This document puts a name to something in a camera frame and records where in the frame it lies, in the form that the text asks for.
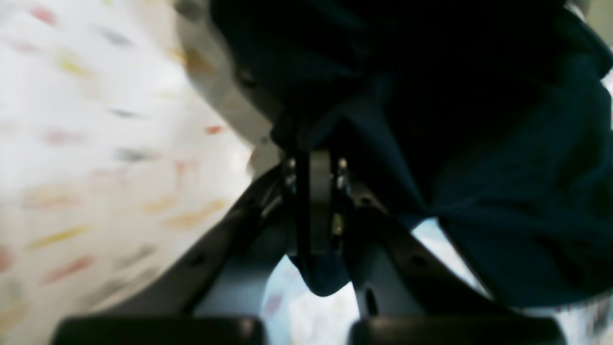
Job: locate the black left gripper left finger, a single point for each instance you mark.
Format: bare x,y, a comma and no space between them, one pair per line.
213,294

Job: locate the terrazzo pattern tablecloth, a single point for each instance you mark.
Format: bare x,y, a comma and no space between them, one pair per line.
126,136

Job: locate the black t-shirt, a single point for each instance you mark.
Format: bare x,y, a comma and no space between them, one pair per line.
490,115

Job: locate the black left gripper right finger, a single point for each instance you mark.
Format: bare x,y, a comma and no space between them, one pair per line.
405,295

